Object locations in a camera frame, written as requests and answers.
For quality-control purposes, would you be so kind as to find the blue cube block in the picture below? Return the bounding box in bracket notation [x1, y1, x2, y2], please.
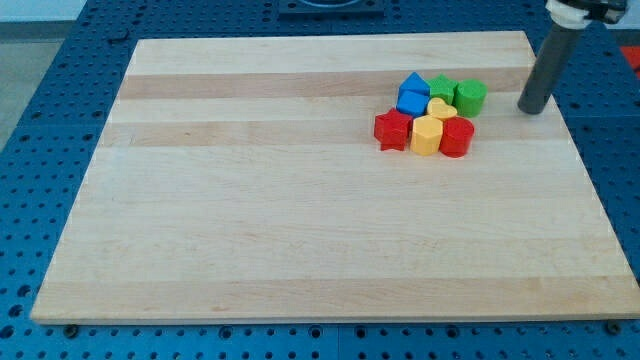
[396, 91, 430, 117]

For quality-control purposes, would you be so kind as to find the red cylinder block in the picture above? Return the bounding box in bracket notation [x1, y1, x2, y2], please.
[439, 117, 475, 158]

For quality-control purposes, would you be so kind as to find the green star block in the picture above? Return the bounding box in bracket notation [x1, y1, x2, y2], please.
[426, 74, 458, 105]

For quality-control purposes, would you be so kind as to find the red star block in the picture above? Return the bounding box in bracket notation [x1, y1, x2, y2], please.
[374, 108, 413, 151]

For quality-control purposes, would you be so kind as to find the green cylinder block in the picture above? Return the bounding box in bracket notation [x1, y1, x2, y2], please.
[453, 79, 488, 118]

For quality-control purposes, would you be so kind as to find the light wooden board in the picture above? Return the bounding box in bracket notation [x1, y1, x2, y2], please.
[31, 31, 639, 325]

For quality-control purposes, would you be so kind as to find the yellow heart block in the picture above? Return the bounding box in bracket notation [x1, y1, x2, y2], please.
[426, 97, 458, 121]

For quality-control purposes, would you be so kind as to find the yellow hexagon block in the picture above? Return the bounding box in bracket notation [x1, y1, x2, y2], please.
[410, 115, 443, 156]

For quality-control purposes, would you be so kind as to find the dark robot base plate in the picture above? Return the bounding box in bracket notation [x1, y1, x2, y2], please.
[278, 0, 386, 18]

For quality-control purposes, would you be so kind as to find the blue pentagon block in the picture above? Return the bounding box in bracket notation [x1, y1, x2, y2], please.
[398, 72, 430, 97]

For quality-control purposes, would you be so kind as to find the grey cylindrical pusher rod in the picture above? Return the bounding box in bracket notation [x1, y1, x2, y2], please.
[517, 23, 584, 115]

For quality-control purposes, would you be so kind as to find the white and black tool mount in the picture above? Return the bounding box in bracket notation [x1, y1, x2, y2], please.
[545, 0, 628, 29]

